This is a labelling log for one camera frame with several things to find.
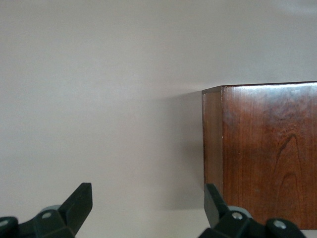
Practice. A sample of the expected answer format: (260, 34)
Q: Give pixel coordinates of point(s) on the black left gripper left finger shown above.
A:
(74, 208)

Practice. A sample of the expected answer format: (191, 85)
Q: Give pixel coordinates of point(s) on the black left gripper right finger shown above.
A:
(215, 210)

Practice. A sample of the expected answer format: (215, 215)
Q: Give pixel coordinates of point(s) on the dark brown wooden cabinet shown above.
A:
(267, 153)

